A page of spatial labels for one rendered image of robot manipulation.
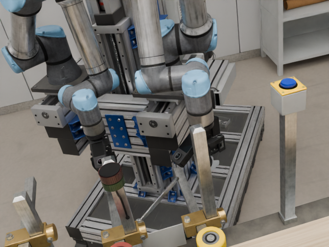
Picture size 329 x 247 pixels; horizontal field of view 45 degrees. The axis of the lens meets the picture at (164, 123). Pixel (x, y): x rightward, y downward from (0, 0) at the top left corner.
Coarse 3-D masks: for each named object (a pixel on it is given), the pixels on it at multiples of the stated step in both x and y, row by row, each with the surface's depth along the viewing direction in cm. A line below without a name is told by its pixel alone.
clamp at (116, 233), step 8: (136, 224) 121; (144, 224) 121; (112, 232) 121; (120, 232) 120; (136, 232) 119; (144, 232) 120; (104, 240) 119; (112, 240) 118; (120, 240) 119; (128, 240) 120; (136, 240) 120
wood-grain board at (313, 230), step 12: (288, 228) 107; (300, 228) 107; (312, 228) 106; (324, 228) 105; (252, 240) 106; (264, 240) 105; (276, 240) 105; (288, 240) 104; (300, 240) 104; (312, 240) 103; (324, 240) 102
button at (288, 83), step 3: (285, 78) 107; (288, 78) 106; (291, 78) 106; (282, 81) 106; (285, 81) 105; (288, 81) 105; (291, 81) 105; (294, 81) 105; (282, 84) 105; (285, 84) 104; (288, 84) 104; (291, 84) 104; (294, 84) 104; (285, 87) 104; (288, 87) 104; (291, 87) 104
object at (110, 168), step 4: (108, 164) 103; (112, 164) 103; (116, 164) 103; (100, 168) 102; (104, 168) 102; (108, 168) 102; (112, 168) 102; (116, 168) 101; (100, 172) 101; (104, 172) 101; (108, 172) 101; (112, 172) 100; (116, 172) 100; (104, 176) 99; (108, 176) 99; (112, 184) 100; (116, 192) 105; (120, 200) 110; (124, 208) 112; (128, 216) 115
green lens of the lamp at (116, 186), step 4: (120, 180) 101; (124, 180) 103; (104, 184) 101; (116, 184) 101; (120, 184) 102; (104, 188) 102; (108, 188) 101; (112, 188) 101; (116, 188) 101; (120, 188) 102
